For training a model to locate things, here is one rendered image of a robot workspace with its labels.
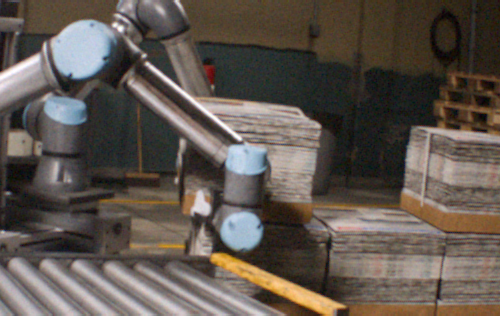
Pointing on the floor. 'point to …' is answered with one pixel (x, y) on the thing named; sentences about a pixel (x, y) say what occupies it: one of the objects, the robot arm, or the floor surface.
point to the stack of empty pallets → (497, 120)
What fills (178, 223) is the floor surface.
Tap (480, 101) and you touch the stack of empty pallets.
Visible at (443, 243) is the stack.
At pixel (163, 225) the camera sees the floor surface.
